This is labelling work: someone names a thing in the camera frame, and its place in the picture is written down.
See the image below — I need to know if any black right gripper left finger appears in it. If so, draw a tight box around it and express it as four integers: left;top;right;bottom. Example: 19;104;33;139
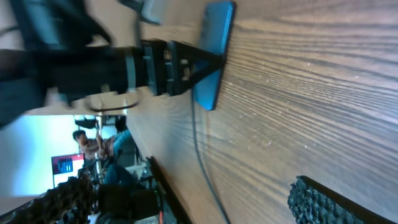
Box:
1;168;96;224

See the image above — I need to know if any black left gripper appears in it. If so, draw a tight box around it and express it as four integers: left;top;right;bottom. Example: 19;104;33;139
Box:
126;39;224;96

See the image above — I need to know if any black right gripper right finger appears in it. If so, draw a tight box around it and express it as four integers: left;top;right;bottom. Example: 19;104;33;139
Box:
287;175;394;224

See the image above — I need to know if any black charger cable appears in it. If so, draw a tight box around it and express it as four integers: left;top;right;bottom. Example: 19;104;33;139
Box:
190;86;231;224

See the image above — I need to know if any blue smartphone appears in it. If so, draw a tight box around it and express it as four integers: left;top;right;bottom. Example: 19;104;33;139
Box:
194;1;237;111

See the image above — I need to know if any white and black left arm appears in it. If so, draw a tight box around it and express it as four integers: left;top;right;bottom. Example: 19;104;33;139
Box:
1;0;225;127

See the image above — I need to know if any computer monitor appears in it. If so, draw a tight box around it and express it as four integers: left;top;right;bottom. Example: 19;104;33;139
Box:
51;153;85;187

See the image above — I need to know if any person in background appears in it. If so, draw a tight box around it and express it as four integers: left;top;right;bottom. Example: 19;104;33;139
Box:
72;129;137;186

